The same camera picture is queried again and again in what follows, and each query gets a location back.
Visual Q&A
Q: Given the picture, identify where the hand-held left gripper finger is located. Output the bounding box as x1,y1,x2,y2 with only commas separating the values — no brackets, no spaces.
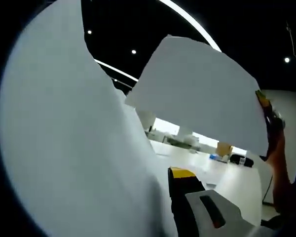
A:
167,166,263,237

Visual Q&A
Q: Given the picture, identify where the single white printing paper sheet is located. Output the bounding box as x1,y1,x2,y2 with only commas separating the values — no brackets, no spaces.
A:
125,34,268,155

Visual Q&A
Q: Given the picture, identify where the white cloth sheet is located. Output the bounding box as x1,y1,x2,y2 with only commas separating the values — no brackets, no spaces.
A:
0,0,178,237

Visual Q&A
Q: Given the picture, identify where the person's right hand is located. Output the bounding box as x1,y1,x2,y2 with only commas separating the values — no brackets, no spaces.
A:
260,128,287,163

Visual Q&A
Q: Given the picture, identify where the black bag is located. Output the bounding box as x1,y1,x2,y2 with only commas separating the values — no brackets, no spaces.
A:
229,154,254,167

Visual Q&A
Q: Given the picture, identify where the brown cardboard box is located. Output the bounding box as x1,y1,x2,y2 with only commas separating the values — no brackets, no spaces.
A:
217,142,234,160

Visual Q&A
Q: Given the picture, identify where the large bright window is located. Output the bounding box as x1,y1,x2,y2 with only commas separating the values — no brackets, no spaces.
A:
154,117,247,156

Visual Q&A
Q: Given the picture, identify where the long ceiling light strip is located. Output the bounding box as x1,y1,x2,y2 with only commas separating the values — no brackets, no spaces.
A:
159,0,222,53
93,58,139,82

